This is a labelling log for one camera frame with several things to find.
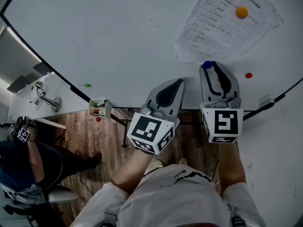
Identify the thin gripper cable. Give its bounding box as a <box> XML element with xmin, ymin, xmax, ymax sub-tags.
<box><xmin>212</xmin><ymin>159</ymin><xmax>221</xmax><ymax>189</ymax></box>

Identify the white marker tray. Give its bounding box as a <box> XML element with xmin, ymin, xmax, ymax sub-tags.
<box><xmin>89</xmin><ymin>98</ymin><xmax>113</xmax><ymax>119</ymax></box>

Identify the whiteboard eraser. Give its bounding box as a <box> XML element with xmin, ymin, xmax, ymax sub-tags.
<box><xmin>259</xmin><ymin>94</ymin><xmax>275</xmax><ymax>106</ymax></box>

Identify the printed white paper sheet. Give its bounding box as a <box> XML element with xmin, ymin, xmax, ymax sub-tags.
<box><xmin>174</xmin><ymin>0</ymin><xmax>284</xmax><ymax>65</ymax></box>

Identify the white desk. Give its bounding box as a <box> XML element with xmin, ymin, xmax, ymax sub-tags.
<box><xmin>7</xmin><ymin>72</ymin><xmax>92</xmax><ymax>130</ymax></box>

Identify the large whiteboard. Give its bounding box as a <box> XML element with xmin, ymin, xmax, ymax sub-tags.
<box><xmin>0</xmin><ymin>0</ymin><xmax>303</xmax><ymax>122</ymax></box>

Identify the person's left forearm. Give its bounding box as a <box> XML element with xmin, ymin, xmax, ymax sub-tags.
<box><xmin>110</xmin><ymin>149</ymin><xmax>154</xmax><ymax>195</ymax></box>

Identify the person's white shirt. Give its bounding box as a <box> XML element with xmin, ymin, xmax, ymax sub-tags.
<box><xmin>70</xmin><ymin>164</ymin><xmax>267</xmax><ymax>227</ymax></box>

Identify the black office chair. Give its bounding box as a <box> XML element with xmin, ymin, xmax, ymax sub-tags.
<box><xmin>2</xmin><ymin>202</ymin><xmax>65</xmax><ymax>227</ymax></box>

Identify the black floor cable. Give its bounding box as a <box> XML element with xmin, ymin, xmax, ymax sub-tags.
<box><xmin>79</xmin><ymin>171</ymin><xmax>94</xmax><ymax>197</ymax></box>

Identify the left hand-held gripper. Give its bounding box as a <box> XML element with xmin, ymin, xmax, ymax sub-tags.
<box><xmin>126</xmin><ymin>79</ymin><xmax>186</xmax><ymax>155</ymax></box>

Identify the grey window blind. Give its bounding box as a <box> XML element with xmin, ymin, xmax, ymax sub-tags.
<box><xmin>0</xmin><ymin>25</ymin><xmax>43</xmax><ymax>86</ymax></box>

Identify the orange round magnet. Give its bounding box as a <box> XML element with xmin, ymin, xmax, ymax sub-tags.
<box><xmin>235</xmin><ymin>6</ymin><xmax>249</xmax><ymax>18</ymax></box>

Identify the black whiteboard stand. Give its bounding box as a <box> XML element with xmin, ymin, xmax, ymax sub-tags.
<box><xmin>111</xmin><ymin>106</ymin><xmax>134</xmax><ymax>148</ymax></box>

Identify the dark wrist band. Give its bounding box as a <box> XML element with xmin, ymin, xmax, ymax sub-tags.
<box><xmin>134</xmin><ymin>147</ymin><xmax>155</xmax><ymax>156</ymax></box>

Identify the person's right forearm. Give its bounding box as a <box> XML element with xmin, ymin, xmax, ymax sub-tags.
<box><xmin>217</xmin><ymin>142</ymin><xmax>247</xmax><ymax>195</ymax></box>

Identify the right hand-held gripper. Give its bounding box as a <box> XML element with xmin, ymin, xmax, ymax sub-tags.
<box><xmin>199</xmin><ymin>61</ymin><xmax>244</xmax><ymax>144</ymax></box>

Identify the black monitor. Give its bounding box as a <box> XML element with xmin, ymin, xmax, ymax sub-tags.
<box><xmin>33</xmin><ymin>61</ymin><xmax>52</xmax><ymax>77</ymax></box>
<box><xmin>6</xmin><ymin>74</ymin><xmax>31</xmax><ymax>94</ymax></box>

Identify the grey office chair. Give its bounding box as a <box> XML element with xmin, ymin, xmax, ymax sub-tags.
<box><xmin>0</xmin><ymin>183</ymin><xmax>79</xmax><ymax>203</ymax></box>

